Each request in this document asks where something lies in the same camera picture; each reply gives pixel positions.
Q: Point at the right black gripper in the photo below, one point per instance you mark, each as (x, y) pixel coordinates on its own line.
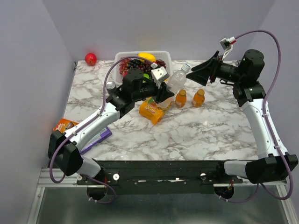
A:
(210, 68)

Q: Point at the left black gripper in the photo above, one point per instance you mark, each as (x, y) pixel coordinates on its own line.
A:
(163, 93)

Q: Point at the clear plastic bottle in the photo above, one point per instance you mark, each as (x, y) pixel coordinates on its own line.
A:
(175, 83)

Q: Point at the orange juice bottle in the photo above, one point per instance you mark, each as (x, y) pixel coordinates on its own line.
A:
(180, 100)
(198, 98)

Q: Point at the blue white bottle cap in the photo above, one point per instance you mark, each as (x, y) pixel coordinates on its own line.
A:
(186, 67)

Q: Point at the orange juice bottle back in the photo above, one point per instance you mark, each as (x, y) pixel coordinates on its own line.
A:
(198, 98)

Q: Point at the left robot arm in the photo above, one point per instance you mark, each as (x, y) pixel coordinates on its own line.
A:
(64, 148)

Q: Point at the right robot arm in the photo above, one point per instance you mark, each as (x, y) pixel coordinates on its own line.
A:
(273, 158)

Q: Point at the orange mango gummy bag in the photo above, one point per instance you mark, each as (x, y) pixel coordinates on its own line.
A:
(152, 111)

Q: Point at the green lime ball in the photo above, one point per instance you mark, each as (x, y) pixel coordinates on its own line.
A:
(146, 76)

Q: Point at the dark red grape bunch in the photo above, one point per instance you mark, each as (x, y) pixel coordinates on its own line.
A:
(146, 68)

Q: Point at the yellow mango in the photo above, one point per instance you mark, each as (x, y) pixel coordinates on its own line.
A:
(147, 56)

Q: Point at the dark purple grape bunch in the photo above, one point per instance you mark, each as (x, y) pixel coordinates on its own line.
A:
(135, 63)

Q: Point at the black spray can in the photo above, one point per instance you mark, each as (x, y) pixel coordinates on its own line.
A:
(111, 87)

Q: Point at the purple candy package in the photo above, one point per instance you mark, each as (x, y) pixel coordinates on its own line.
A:
(98, 138)

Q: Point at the red apple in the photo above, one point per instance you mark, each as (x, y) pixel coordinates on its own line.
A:
(90, 59)

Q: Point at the orange razor box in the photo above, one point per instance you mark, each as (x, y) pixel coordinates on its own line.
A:
(64, 124)

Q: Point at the black base frame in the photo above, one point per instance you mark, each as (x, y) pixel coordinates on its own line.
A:
(165, 177)

